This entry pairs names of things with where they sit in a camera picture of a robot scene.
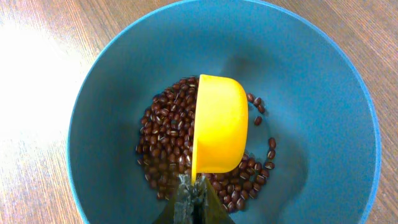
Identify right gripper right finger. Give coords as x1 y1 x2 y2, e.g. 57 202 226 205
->
195 176 234 224

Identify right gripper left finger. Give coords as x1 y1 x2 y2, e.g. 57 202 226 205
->
152 174 195 224

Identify yellow measuring scoop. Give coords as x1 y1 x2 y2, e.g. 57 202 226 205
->
192 74 248 183

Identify red beans in bowl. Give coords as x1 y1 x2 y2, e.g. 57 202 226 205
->
135 76 276 213

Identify blue plastic bowl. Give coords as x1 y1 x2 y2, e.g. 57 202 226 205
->
67 1 381 223

